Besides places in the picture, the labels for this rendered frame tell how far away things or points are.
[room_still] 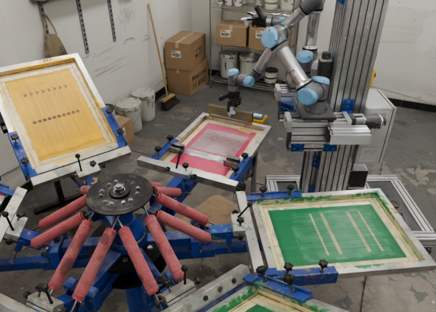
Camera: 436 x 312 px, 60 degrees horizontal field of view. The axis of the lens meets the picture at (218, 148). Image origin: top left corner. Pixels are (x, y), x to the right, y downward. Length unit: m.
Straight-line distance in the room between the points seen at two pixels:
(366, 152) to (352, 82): 0.56
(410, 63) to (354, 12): 3.31
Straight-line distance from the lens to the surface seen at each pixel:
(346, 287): 3.18
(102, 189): 1.83
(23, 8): 3.92
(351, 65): 2.71
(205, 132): 2.91
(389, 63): 5.85
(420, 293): 3.34
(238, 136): 2.85
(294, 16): 2.93
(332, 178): 3.14
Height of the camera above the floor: 2.39
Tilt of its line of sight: 32 degrees down
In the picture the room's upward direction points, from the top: straight up
